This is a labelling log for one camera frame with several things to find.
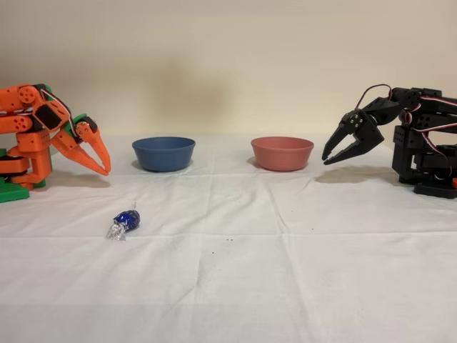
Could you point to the blue candy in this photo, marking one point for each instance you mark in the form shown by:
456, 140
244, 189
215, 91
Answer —
128, 219

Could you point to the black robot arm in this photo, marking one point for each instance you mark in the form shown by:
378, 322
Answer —
428, 121

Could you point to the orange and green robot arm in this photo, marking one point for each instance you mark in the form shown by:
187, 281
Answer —
21, 125

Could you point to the pink bowl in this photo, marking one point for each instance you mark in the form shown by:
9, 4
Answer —
282, 157

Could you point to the blue bowl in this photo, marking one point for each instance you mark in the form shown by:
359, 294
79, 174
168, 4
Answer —
162, 157

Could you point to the white tablecloth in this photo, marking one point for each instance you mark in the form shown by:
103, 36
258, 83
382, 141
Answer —
250, 286

